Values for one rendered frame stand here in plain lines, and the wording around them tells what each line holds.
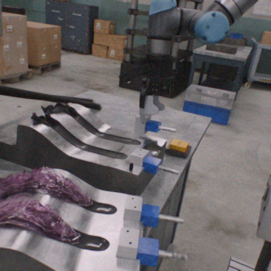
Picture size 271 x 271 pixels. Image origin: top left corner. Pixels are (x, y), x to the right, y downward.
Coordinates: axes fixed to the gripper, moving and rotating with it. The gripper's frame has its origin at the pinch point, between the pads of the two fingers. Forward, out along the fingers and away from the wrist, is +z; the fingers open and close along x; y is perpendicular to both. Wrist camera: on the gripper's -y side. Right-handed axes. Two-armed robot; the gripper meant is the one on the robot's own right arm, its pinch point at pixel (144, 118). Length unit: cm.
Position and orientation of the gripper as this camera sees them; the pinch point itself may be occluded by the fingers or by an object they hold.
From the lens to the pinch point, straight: 99.1
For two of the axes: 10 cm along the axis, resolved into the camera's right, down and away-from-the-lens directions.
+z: -0.9, 9.5, 3.1
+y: 9.3, 1.9, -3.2
